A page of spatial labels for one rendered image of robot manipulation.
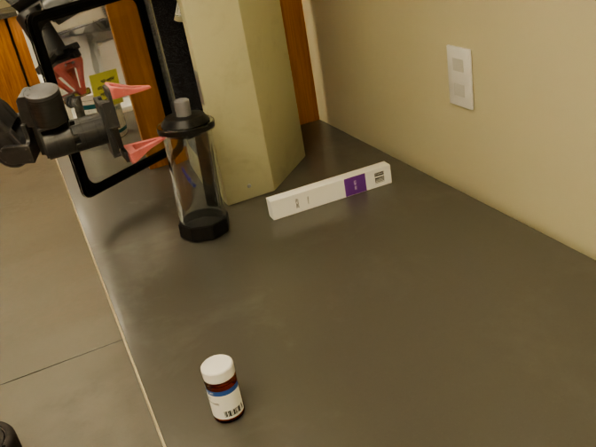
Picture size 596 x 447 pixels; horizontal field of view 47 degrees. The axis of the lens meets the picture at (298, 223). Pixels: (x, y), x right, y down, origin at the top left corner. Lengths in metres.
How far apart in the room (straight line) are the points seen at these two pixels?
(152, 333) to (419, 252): 0.46
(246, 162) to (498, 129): 0.52
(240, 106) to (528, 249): 0.64
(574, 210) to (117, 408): 1.81
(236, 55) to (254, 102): 0.10
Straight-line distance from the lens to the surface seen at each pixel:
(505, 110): 1.26
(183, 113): 1.28
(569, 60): 1.12
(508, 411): 0.87
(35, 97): 1.21
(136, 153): 1.26
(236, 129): 1.43
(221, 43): 1.39
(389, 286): 1.10
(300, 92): 1.88
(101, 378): 2.73
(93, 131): 1.24
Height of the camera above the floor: 1.53
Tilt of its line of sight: 26 degrees down
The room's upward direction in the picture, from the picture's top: 10 degrees counter-clockwise
